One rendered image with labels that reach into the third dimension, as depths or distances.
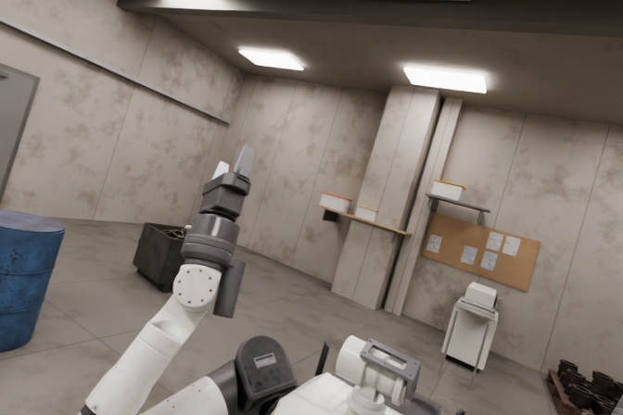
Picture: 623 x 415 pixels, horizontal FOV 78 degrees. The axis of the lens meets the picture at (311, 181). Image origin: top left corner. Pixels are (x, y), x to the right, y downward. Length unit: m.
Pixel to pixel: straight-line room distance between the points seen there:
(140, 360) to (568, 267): 7.12
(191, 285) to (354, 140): 7.69
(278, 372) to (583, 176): 7.10
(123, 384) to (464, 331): 5.54
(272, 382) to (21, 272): 2.79
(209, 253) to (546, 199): 7.05
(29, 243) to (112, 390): 2.71
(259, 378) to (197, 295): 0.21
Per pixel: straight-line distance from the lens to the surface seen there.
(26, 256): 3.36
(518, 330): 7.54
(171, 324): 0.73
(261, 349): 0.80
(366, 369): 0.68
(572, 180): 7.58
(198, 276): 0.64
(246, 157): 0.71
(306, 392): 0.74
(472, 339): 6.02
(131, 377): 0.67
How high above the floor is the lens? 1.70
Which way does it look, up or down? 1 degrees up
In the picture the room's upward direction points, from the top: 17 degrees clockwise
